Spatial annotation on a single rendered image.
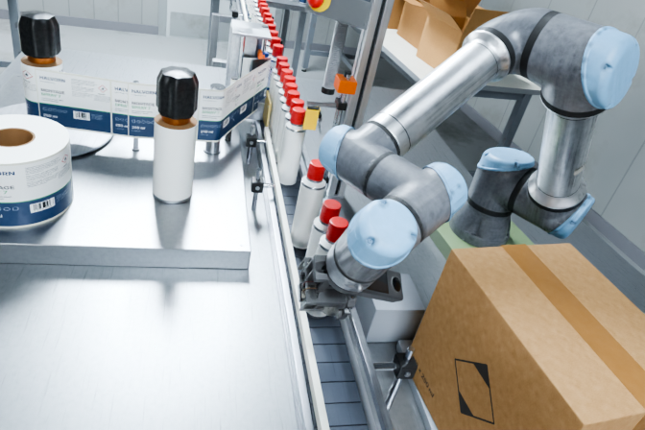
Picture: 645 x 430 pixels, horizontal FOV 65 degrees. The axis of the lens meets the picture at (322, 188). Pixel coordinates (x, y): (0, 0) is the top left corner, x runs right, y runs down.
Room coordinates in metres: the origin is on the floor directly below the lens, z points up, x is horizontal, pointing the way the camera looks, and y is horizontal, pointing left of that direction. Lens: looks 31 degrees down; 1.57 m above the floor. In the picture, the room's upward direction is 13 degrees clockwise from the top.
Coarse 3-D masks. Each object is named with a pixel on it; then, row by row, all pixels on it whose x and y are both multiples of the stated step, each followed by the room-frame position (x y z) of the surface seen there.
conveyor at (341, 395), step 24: (264, 144) 1.30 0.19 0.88; (288, 192) 1.08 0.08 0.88; (288, 216) 0.98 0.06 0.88; (312, 336) 0.64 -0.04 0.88; (336, 336) 0.65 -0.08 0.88; (336, 360) 0.60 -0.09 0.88; (336, 384) 0.55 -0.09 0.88; (312, 408) 0.50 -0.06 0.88; (336, 408) 0.50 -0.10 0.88; (360, 408) 0.51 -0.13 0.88
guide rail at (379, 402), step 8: (304, 152) 1.16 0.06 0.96; (304, 160) 1.12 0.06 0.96; (352, 312) 0.63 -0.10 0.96; (352, 320) 0.62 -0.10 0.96; (352, 328) 0.61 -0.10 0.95; (360, 328) 0.60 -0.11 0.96; (360, 336) 0.58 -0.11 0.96; (360, 344) 0.57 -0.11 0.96; (360, 352) 0.56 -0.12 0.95; (368, 352) 0.55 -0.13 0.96; (368, 360) 0.54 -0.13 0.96; (368, 368) 0.52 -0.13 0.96; (368, 376) 0.51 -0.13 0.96; (376, 376) 0.51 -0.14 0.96; (376, 384) 0.50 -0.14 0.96; (376, 392) 0.49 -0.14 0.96; (376, 400) 0.47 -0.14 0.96; (384, 400) 0.47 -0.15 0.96; (376, 408) 0.47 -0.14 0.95; (384, 408) 0.46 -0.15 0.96; (384, 416) 0.45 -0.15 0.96; (384, 424) 0.44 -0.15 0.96; (392, 424) 0.44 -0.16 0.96
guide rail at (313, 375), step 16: (272, 160) 1.16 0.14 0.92; (272, 176) 1.11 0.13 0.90; (288, 240) 0.84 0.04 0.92; (288, 256) 0.80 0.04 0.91; (304, 320) 0.64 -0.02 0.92; (304, 336) 0.60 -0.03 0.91; (304, 352) 0.58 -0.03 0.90; (320, 384) 0.51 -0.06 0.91; (320, 400) 0.49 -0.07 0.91; (320, 416) 0.46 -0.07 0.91
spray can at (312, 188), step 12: (312, 168) 0.87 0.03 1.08; (324, 168) 0.88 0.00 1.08; (312, 180) 0.87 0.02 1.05; (324, 180) 0.90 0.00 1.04; (300, 192) 0.87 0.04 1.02; (312, 192) 0.86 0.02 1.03; (300, 204) 0.87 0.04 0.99; (312, 204) 0.86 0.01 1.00; (300, 216) 0.87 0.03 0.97; (312, 216) 0.87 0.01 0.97; (300, 228) 0.86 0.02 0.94; (300, 240) 0.86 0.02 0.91
